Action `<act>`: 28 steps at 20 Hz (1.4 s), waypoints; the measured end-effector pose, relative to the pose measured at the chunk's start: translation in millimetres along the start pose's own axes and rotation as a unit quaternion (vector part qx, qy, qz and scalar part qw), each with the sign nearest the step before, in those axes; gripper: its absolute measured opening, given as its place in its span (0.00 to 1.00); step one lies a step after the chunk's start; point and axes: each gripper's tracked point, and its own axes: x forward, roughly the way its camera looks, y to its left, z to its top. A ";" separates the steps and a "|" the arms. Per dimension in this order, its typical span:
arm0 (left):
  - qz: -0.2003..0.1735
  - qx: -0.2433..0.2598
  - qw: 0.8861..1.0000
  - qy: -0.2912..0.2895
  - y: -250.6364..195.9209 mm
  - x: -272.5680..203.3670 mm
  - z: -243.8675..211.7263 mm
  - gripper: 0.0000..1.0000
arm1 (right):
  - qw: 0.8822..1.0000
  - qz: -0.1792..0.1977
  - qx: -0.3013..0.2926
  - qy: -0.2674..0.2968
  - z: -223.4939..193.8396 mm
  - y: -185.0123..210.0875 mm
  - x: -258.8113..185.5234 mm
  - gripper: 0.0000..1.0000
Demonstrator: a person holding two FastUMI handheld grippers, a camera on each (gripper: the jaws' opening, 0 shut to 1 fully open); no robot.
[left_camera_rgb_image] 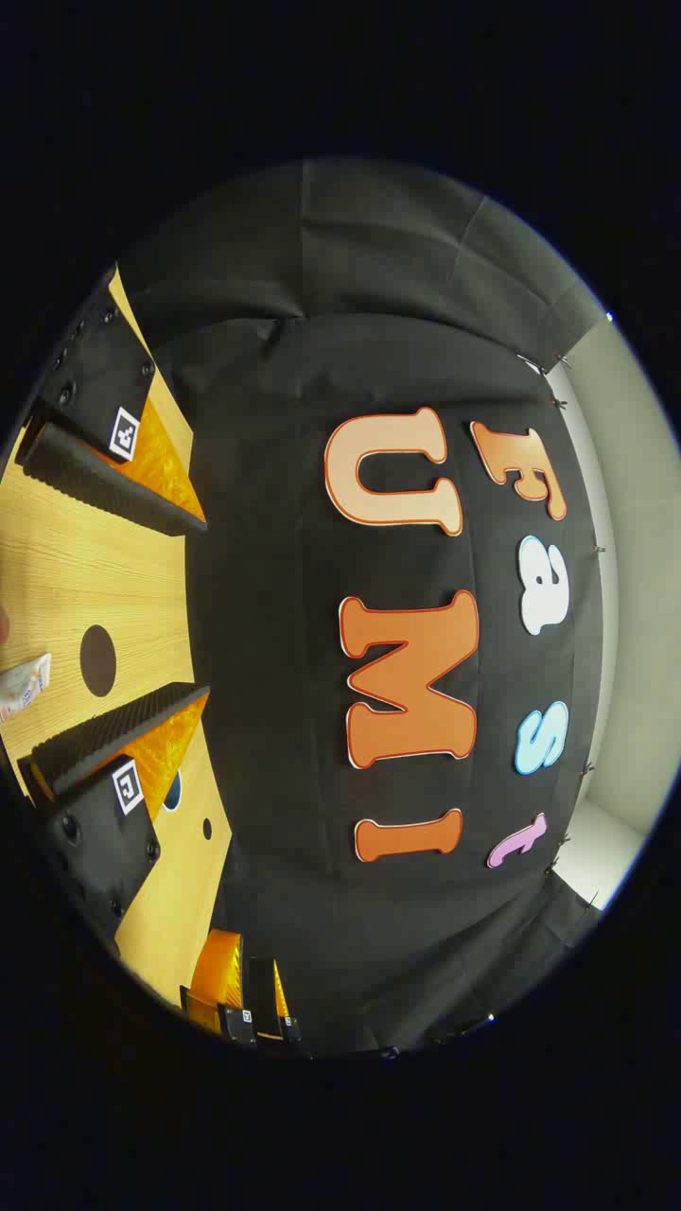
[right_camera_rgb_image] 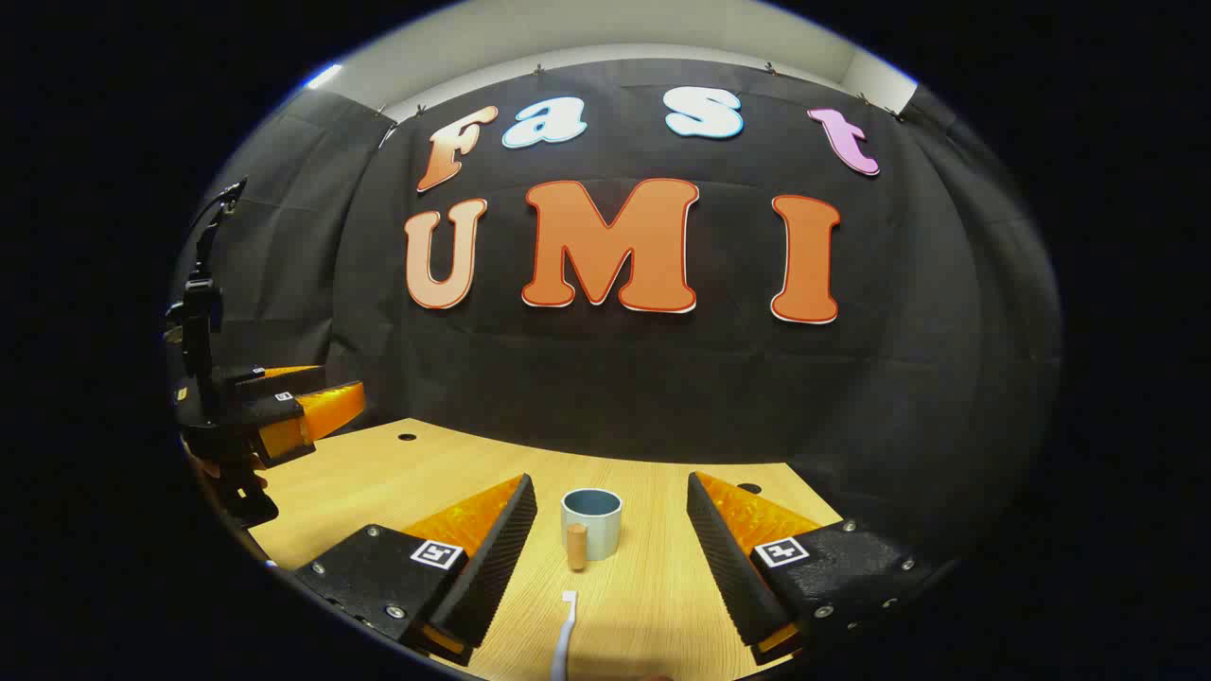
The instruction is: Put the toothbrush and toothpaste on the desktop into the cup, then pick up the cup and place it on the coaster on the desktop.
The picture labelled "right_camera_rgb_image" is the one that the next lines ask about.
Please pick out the wooden desktop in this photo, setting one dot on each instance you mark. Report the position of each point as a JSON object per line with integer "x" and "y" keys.
{"x": 378, "y": 482}

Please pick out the bright ceiling light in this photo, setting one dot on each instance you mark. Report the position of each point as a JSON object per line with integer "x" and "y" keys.
{"x": 323, "y": 76}

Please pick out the white toothbrush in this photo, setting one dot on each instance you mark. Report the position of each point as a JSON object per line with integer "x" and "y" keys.
{"x": 566, "y": 634}

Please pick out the black backdrop cloth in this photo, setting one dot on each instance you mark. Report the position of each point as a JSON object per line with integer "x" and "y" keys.
{"x": 662, "y": 378}

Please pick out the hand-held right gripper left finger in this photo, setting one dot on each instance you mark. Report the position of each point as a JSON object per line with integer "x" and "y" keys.
{"x": 497, "y": 558}

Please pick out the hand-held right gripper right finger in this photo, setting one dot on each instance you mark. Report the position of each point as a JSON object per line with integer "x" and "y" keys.
{"x": 724, "y": 558}

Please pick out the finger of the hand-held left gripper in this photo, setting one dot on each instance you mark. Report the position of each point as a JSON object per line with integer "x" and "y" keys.
{"x": 284, "y": 376}
{"x": 326, "y": 407}

